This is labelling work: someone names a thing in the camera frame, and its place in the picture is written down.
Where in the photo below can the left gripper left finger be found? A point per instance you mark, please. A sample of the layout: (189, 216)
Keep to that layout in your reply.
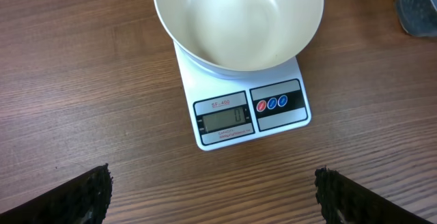
(84, 199)

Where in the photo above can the clear plastic container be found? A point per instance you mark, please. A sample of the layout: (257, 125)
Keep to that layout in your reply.
(418, 9)

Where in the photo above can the white bowl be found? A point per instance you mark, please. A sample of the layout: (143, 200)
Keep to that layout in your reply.
(240, 36)

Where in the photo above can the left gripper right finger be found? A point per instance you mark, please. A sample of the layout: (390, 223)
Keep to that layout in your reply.
(344, 201)

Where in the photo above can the white digital kitchen scale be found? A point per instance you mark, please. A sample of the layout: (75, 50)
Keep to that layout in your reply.
(227, 110)

